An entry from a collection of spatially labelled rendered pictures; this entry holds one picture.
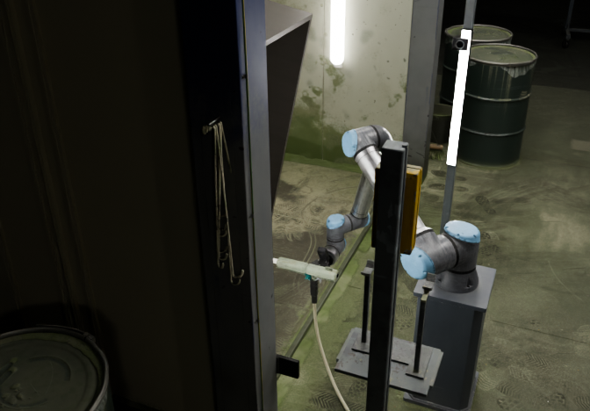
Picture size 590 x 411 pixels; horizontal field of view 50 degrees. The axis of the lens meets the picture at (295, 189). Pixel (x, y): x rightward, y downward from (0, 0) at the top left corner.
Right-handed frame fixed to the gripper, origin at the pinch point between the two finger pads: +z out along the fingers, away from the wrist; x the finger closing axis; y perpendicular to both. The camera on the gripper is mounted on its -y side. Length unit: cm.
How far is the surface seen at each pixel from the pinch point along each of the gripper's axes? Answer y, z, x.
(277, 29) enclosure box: -113, -13, 24
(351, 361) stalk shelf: -28, 76, -44
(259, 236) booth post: -66, 71, -8
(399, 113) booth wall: -7, -209, 15
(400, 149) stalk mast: -113, 87, -57
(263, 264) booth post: -53, 69, -8
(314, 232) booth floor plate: 46, -107, 41
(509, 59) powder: -39, -277, -52
